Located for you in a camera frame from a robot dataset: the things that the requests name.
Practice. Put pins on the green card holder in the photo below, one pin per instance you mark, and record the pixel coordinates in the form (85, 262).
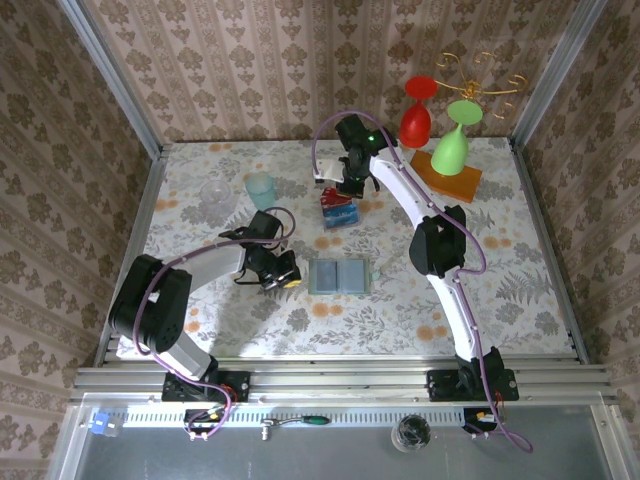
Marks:
(355, 277)

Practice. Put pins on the green plastic goblet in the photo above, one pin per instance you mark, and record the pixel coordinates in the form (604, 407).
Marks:
(450, 150)

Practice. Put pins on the red and blue packets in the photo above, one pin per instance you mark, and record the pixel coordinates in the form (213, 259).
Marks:
(326, 226)

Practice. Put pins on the small blue and clear plug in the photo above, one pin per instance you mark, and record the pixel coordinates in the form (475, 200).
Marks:
(100, 422)

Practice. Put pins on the red plastic goblet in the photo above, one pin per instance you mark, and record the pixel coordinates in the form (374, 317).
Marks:
(415, 127)

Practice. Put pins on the round clear glass jar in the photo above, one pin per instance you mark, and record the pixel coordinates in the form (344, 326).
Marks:
(411, 432)

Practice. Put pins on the red credit card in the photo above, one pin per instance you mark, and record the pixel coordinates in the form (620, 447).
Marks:
(330, 200)

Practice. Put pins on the frosted blue plastic cup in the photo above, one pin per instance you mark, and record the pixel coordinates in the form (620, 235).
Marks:
(260, 195)

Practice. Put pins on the orange wooden rack base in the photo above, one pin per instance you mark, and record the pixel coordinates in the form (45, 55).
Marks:
(462, 187)

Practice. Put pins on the clear plastic cup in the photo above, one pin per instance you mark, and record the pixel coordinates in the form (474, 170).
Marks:
(216, 192)

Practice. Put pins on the blue credit card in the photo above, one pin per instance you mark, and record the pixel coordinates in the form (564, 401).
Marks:
(342, 216)

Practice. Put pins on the aluminium frame post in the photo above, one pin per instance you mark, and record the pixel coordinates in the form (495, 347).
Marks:
(117, 82)
(554, 75)

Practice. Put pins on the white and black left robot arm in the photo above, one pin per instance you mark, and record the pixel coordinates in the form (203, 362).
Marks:
(145, 300)

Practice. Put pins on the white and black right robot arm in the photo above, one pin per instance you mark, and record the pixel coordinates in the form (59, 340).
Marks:
(437, 245)

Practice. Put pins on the aluminium front rail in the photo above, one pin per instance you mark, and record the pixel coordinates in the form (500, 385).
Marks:
(340, 380)

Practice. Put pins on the floral table cover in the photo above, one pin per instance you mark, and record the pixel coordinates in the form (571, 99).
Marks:
(280, 330)

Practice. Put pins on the aluminium side rail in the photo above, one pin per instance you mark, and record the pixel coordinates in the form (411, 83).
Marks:
(148, 200)
(541, 225)

